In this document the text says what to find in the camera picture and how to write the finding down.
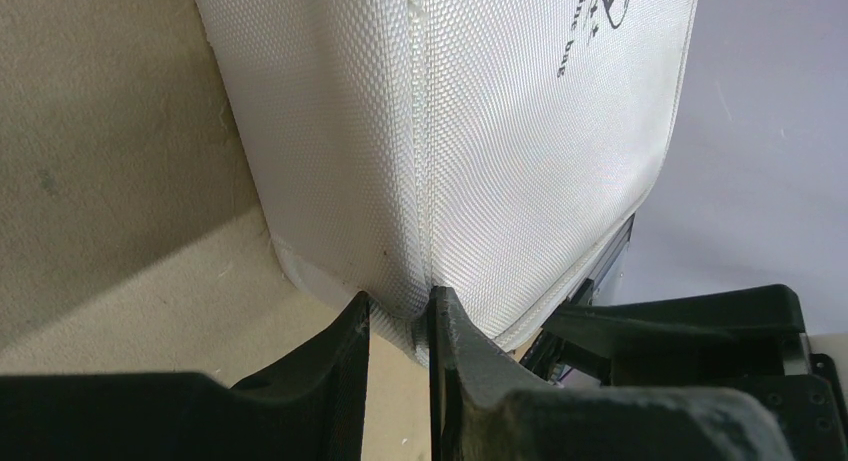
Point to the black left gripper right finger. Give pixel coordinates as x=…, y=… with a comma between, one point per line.
x=485, y=406

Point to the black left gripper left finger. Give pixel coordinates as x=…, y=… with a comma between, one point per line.
x=308, y=405

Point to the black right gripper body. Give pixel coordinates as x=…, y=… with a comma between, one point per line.
x=798, y=390

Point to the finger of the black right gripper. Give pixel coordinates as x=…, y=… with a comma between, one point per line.
x=678, y=325

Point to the grey medicine kit box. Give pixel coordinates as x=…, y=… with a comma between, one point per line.
x=491, y=146

